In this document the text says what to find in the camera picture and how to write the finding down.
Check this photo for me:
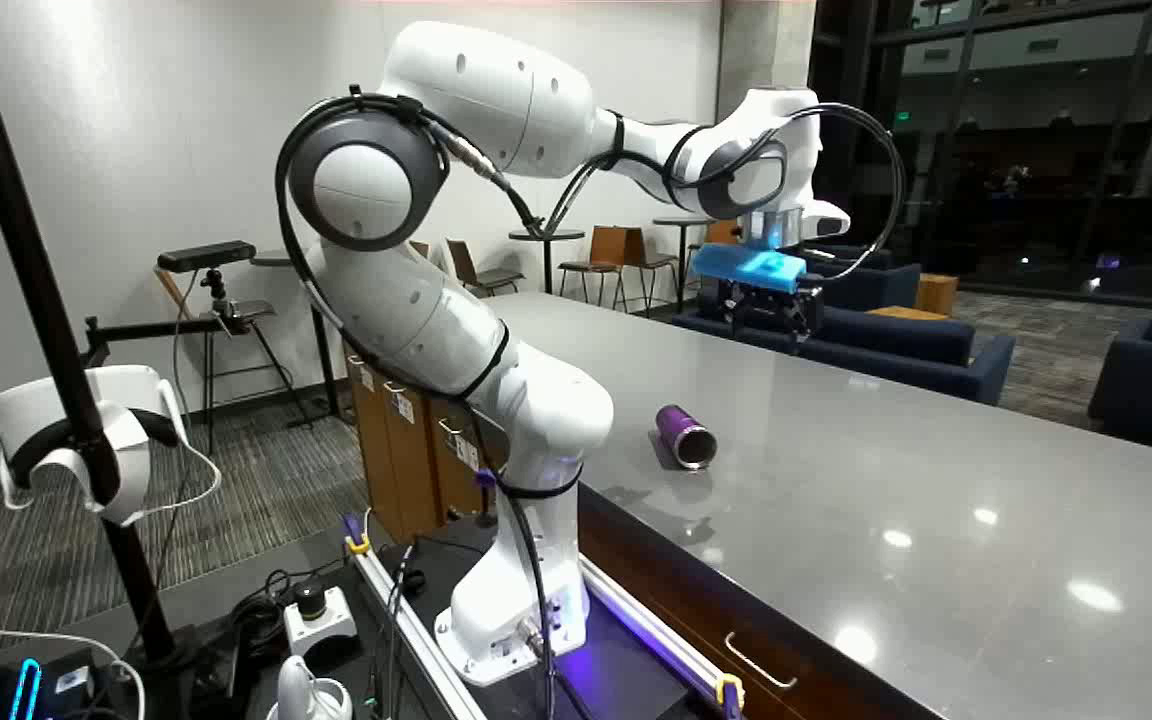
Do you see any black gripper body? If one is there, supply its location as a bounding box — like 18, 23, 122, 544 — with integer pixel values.
720, 283, 819, 336

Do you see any purple metal flask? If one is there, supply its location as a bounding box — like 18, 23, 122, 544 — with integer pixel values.
654, 403, 717, 473

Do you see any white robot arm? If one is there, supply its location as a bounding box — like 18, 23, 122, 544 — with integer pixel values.
276, 19, 837, 689

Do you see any dark blue long sofa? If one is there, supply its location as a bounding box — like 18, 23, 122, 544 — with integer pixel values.
674, 307, 1014, 403

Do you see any wooden chair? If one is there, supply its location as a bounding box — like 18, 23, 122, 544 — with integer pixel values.
558, 225, 673, 302

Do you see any wooden cabinet under counter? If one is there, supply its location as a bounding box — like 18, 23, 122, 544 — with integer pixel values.
342, 353, 492, 544

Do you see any white VR headset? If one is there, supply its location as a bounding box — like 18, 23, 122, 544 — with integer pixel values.
0, 364, 186, 528

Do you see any black monitor stand pole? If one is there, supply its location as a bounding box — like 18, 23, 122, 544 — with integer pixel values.
0, 115, 177, 658

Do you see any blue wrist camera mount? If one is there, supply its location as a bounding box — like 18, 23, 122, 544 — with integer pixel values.
692, 245, 807, 291

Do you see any aluminium rail frame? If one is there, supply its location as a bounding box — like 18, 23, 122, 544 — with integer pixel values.
357, 523, 742, 720

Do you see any black stereo camera on tripod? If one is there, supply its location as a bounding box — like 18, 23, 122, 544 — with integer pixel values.
156, 240, 256, 271

